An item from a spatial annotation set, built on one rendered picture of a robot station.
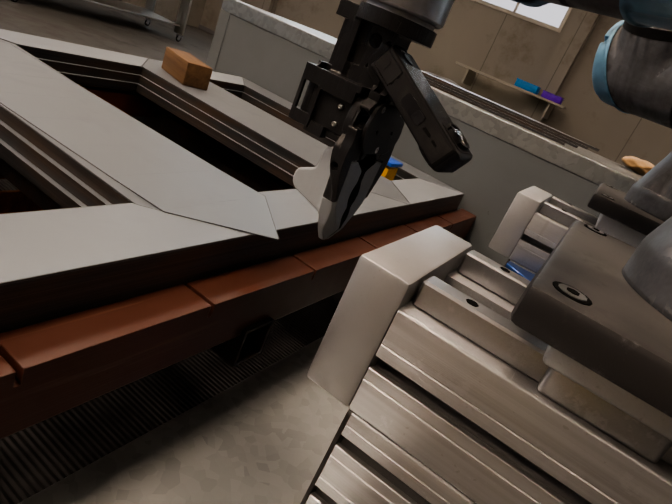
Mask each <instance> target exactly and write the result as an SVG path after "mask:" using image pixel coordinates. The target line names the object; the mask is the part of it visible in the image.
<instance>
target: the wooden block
mask: <svg viewBox="0 0 672 504"><path fill-rule="evenodd" d="M162 69H164V70H165V71H166V72H167V73H169V74H170V75H171V76H172V77H174V78H175V79H176V80H177V81H179V82H180V83H181V84H182V85H185V86H189V87H193V88H197V89H201V90H205V91H206V90H207V89H208V85H209V82H210V78H211V75H212V71H213V69H212V68H211V67H209V66H208V65H206V64H205V63H203V62H202V61H201V60H199V59H198V58H196V57H195V56H193V55H192V54H190V53H188V52H184V51H181V50H177V49H174V48H171V47H166V51H165V55H164V59H163V63H162Z"/></svg>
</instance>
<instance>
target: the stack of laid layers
mask: <svg viewBox="0 0 672 504"><path fill-rule="evenodd" d="M0 41H3V42H6V43H9V44H12V45H13V46H15V47H17V48H18V49H20V50H21V51H23V52H25V53H26V54H28V55H30V56H31V57H33V58H35V59H36V60H38V61H40V62H41V63H43V64H45V65H46V66H48V67H50V68H51V69H53V70H55V71H56V72H58V73H60V74H61V75H63V76H65V77H66V78H68V79H70V80H71V81H73V82H75V83H76V84H82V85H90V86H98V87H105V88H113V89H121V90H128V91H136V92H137V93H139V94H141V95H142V96H144V97H146V98H147V99H149V100H151V101H152V102H154V103H156V104H157V105H159V106H161V107H162V108H164V109H166V110H167V111H169V112H170V113H172V114H174V115H175V116H177V117H179V118H180V119H182V120H184V121H185V122H187V123H189V124H190V125H192V126H194V127H195V128H197V129H199V130H200V131H202V132H203V133H205V134H207V135H208V136H210V137H212V138H213V139H215V140H217V141H218V142H220V143H222V144H223V145H225V146H227V147H228V148H230V149H232V150H233V151H235V152H236V153H238V154H240V155H241V156H243V157H245V158H246V159H248V160H250V161H251V162H253V163H255V164H256V165H258V166H260V167H261V168H263V169H265V170H266V171H268V172H270V173H271V174H273V175H274V176H276V177H278V178H279V179H281V180H283V181H284V182H286V183H288V184H289V185H291V186H293V187H294V188H295V186H294V183H293V176H294V173H295V171H296V170H297V169H298V168H300V167H315V166H314V165H312V164H310V163H308V162H307V161H305V160H303V159H302V158H300V157H298V156H296V155H295V154H293V153H291V152H289V151H288V150H286V149H284V148H282V147H281V146H279V145H277V144H275V143H274V142H272V141H270V140H268V139H267V138H265V137H263V136H261V135H260V134H258V133H256V132H254V131H253V130H251V129H249V128H247V127H246V126H244V125H242V124H241V123H239V122H237V121H235V120H234V119H232V118H230V117H228V116H227V115H225V114H223V113H221V112H220V111H218V110H216V109H214V108H213V107H211V106H209V105H207V104H206V103H204V102H202V101H200V100H199V99H197V98H195V97H193V96H192V95H190V94H188V93H186V92H185V91H183V90H181V89H180V88H178V87H176V86H174V85H173V84H171V83H169V82H167V81H166V80H164V79H162V78H160V77H159V76H157V75H155V74H153V73H152V72H150V71H148V70H146V69H145V68H143V67H142V66H143V65H142V66H141V67H139V66H133V65H128V64H122V63H117V62H111V61H106V60H100V59H94V58H89V57H83V56H78V55H72V54H67V53H61V52H56V51H50V50H45V49H39V48H34V47H28V46H22V45H17V44H14V43H11V42H8V41H5V40H2V39H0ZM210 82H212V83H213V84H215V85H217V86H219V87H221V88H223V89H224V90H226V91H228V92H230V93H232V94H234V95H235V96H237V97H239V98H241V99H243V100H244V101H246V102H248V103H250V104H252V105H254V106H255V107H257V108H259V109H261V110H263V111H265V112H266V113H268V114H270V115H272V116H274V117H275V118H277V119H279V120H281V121H283V122H285V123H286V124H288V125H290V126H292V127H294V128H296V129H297V130H299V131H301V132H303V133H305V134H307V135H308V136H310V137H312V138H314V139H316V140H317V141H319V142H321V143H323V144H325V145H327V146H328V147H334V144H335V143H336V142H335V141H333V140H331V139H330V138H328V137H326V138H319V137H317V136H315V135H314V134H312V133H310V132H308V131H306V130H304V129H303V127H304V125H302V124H301V123H299V122H297V121H295V120H293V119H291V118H289V117H288V115H289V113H290V110H289V109H287V108H286V107H284V106H282V105H280V104H278V103H276V102H274V101H272V100H271V99H269V98H267V97H265V96H263V95H261V94H259V93H257V92H256V91H254V90H252V89H250V88H248V87H246V86H244V85H238V84H233V83H227V82H222V81H216V80H211V79H210ZM0 158H1V159H3V160H4V161H5V162H6V163H8V164H9V165H10V166H11V167H13V168H14V169H15V170H16V171H18V172H19V173H20V174H21V175H23V176H24V177H25V178H26V179H28V180H29V181H30V182H31V183H33V184H34V185H35V186H36V187H37V188H39V189H40V190H41V191H42V192H44V193H45V194H46V195H47V196H49V197H50V198H51V199H52V200H54V201H55V202H56V203H57V204H59V205H60V206H61V207H62V208H75V207H86V206H98V205H109V204H121V203H134V204H138V205H142V206H146V207H149V208H153V209H157V210H159V209H158V208H156V207H155V206H153V205H152V204H150V203H149V202H147V201H146V200H144V199H143V198H141V197H140V196H138V195H137V194H135V193H133V192H132V191H130V190H129V189H127V188H126V187H124V186H123V185H121V184H120V183H118V182H117V181H115V180H114V179H112V178H111V177H109V176H108V175H106V174H105V173H103V172H102V171H100V170H99V169H97V168H96V167H94V166H93V165H91V164H90V163H88V162H87V161H85V160H84V159H82V158H81V157H79V156H78V155H76V154H75V153H73V152H72V151H70V150H69V149H67V148H66V147H64V146H63V145H61V144H60V143H58V142H57V141H56V140H54V139H53V138H51V137H50V136H48V135H47V134H45V133H44V132H42V131H41V130H39V129H38V128H36V127H35V126H33V125H32V124H30V123H29V122H27V121H26V120H24V119H23V118H21V117H20V116H18V115H17V114H15V113H14V112H12V111H11V110H9V109H8V108H6V107H5V106H3V105H2V104H0ZM463 196H464V194H462V195H457V196H452V197H447V198H442V199H437V200H431V201H426V202H421V203H416V204H411V205H406V206H401V207H396V208H390V209H385V210H380V211H375V212H370V213H365V214H360V215H354V216H352V217H351V218H350V220H349V221H348V222H347V223H346V225H345V226H344V227H343V228H342V229H341V230H340V231H338V232H337V233H336V234H334V235H333V236H332V237H330V238H329V239H325V240H322V239H320V238H319V237H318V223H313V224H308V225H303V226H298V227H293V228H288V229H283V230H277V233H278V236H279V240H275V239H271V238H267V237H263V236H259V235H255V234H251V233H247V232H243V233H247V234H251V236H246V237H241V238H236V239H231V240H226V241H220V242H215V243H210V244H205V245H200V246H195V247H190V248H185V249H179V250H174V251H169V252H164V253H159V254H154V255H149V256H144V257H139V258H133V259H128V260H123V261H118V262H113V263H108V264H103V265H98V266H92V267H87V268H82V269H77V270H72V271H67V272H62V273H57V274H52V275H46V276H41V277H36V278H31V279H26V280H21V281H16V282H11V283H5V284H0V333H3V332H7V331H11V330H14V329H18V328H22V327H25V326H29V325H33V324H36V323H40V322H44V321H48V320H51V319H55V318H59V317H62V316H66V315H70V314H73V313H77V312H81V311H85V310H88V309H92V308H96V307H99V306H103V305H107V304H110V303H114V302H118V301H122V300H125V299H129V298H133V297H136V296H140V295H144V294H147V293H151V292H155V291H159V290H162V289H166V288H170V287H173V286H177V285H181V284H184V285H185V286H186V285H187V283H188V282H192V281H196V280H199V279H203V278H207V277H210V276H214V275H218V274H221V273H225V272H229V271H233V270H236V269H240V268H244V267H247V266H251V265H255V264H258V263H262V262H266V261H270V260H273V259H277V258H281V257H284V256H288V255H291V256H292V255H293V254H296V253H299V252H303V251H307V250H310V249H314V248H318V247H321V246H325V245H329V244H333V243H336V242H340V241H344V240H347V239H351V238H355V237H359V236H362V235H366V234H370V233H373V232H377V231H381V230H384V229H388V228H392V227H395V226H399V225H404V224H407V223H410V222H414V221H418V220H421V219H425V218H429V217H432V216H436V215H440V214H444V213H447V212H451V211H455V210H457V208H458V206H459V204H460V202H461V200H462V198H463Z"/></svg>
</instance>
